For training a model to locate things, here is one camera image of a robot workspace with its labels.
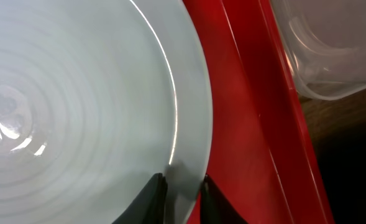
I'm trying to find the clear plastic bin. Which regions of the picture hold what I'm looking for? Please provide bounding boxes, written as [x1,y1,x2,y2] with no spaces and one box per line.
[270,0,366,101]

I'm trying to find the black tray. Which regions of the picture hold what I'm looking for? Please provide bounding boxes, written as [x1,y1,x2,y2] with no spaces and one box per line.
[315,126,366,223]

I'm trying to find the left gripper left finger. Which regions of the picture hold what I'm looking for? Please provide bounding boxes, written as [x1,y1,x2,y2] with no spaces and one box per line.
[112,173,168,224]

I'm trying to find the light blue plate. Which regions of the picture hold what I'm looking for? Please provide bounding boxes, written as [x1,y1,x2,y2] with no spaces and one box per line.
[0,0,213,223]

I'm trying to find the red plastic tray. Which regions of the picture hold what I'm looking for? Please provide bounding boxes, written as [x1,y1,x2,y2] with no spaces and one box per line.
[184,0,334,223]

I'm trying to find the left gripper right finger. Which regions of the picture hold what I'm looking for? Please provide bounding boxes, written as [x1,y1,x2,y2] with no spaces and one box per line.
[200,174,247,224]

